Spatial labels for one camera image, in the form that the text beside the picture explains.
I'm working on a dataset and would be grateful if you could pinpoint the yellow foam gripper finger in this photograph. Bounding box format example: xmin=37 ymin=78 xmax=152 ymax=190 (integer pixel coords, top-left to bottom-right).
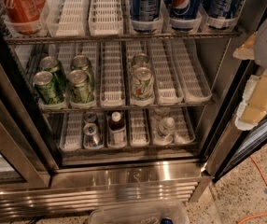
xmin=235 ymin=72 xmax=267 ymax=131
xmin=232 ymin=33 xmax=257 ymax=60

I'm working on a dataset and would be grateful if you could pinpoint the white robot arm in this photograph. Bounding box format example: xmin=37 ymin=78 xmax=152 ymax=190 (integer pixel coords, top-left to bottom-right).
xmin=233 ymin=19 xmax=267 ymax=131

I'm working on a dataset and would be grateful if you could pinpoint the blue pepsi can right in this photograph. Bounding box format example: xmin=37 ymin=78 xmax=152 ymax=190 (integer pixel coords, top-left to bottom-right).
xmin=207 ymin=0 xmax=241 ymax=30

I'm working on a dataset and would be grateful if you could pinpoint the blue pepsi can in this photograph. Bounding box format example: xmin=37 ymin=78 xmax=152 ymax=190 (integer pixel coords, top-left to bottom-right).
xmin=207 ymin=0 xmax=241 ymax=30
xmin=130 ymin=0 xmax=161 ymax=33
xmin=170 ymin=0 xmax=201 ymax=31

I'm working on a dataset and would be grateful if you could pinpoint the blue pepsi can middle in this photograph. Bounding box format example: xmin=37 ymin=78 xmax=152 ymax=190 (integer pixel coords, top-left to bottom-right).
xmin=170 ymin=0 xmax=201 ymax=31

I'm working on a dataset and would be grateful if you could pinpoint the white green can rear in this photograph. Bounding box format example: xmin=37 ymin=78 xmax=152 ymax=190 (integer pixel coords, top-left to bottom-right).
xmin=131 ymin=52 xmax=150 ymax=71

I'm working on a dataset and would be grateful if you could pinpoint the white green can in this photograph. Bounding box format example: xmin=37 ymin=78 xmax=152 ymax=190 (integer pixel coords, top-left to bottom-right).
xmin=132 ymin=67 xmax=154 ymax=101
xmin=131 ymin=52 xmax=150 ymax=71

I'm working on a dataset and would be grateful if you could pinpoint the white green can front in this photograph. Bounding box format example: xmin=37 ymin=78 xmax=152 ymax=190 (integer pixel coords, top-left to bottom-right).
xmin=132 ymin=67 xmax=154 ymax=101

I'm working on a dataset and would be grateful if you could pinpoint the blue pepsi can left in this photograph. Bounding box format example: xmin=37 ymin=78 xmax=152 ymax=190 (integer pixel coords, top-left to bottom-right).
xmin=130 ymin=0 xmax=161 ymax=33

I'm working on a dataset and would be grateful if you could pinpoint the stainless steel fridge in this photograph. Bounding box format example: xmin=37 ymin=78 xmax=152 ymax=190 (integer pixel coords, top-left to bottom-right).
xmin=0 ymin=0 xmax=267 ymax=221

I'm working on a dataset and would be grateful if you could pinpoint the blue can in bin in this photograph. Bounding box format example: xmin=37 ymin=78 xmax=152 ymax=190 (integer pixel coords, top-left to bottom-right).
xmin=161 ymin=217 xmax=173 ymax=224

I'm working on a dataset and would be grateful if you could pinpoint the green can rear right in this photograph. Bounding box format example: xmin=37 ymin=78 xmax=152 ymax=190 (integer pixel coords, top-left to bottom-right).
xmin=70 ymin=55 xmax=94 ymax=86

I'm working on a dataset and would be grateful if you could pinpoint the green can front right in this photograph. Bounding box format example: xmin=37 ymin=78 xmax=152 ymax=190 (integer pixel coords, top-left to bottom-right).
xmin=67 ymin=69 xmax=94 ymax=104

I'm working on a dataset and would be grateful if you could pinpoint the silver can rear bottom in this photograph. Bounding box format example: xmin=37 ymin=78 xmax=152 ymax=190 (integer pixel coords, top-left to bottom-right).
xmin=83 ymin=112 xmax=98 ymax=124

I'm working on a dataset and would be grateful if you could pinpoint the blue silver can front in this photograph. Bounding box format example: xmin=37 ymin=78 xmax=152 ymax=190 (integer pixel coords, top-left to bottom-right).
xmin=83 ymin=123 xmax=103 ymax=149

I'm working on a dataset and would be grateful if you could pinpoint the green can rear left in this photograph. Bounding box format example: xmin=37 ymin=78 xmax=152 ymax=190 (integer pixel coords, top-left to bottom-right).
xmin=40 ymin=56 xmax=66 ymax=93

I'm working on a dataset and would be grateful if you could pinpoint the green can front left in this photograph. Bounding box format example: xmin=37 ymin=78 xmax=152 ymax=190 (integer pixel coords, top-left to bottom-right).
xmin=33 ymin=71 xmax=64 ymax=105

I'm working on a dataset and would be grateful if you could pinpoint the red coca-cola can front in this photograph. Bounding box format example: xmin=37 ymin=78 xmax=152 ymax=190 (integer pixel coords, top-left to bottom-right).
xmin=1 ymin=0 xmax=40 ymax=35

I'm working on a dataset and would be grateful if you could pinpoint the clear water bottle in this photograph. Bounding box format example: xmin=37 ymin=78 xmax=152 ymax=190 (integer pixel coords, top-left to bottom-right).
xmin=157 ymin=117 xmax=176 ymax=145

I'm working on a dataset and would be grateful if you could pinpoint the clear plastic bin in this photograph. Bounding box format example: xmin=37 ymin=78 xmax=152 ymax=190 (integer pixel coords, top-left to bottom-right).
xmin=88 ymin=200 xmax=190 ymax=224

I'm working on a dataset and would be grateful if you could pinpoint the brown bottle white cap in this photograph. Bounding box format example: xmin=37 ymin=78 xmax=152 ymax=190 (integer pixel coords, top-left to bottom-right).
xmin=108 ymin=111 xmax=127 ymax=148

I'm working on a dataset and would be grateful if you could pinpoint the orange cable on floor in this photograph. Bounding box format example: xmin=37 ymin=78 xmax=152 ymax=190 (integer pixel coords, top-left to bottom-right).
xmin=236 ymin=156 xmax=267 ymax=224

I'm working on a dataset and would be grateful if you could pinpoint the middle wire shelf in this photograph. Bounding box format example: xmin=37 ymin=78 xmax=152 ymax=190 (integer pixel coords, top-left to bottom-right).
xmin=39 ymin=98 xmax=215 ymax=114

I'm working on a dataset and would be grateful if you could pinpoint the wire shelf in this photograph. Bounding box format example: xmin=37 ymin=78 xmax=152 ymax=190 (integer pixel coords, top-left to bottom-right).
xmin=5 ymin=31 xmax=242 ymax=45
xmin=39 ymin=98 xmax=215 ymax=114

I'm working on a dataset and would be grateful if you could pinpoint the top wire shelf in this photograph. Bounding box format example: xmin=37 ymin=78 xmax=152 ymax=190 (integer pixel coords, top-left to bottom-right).
xmin=5 ymin=31 xmax=242 ymax=45

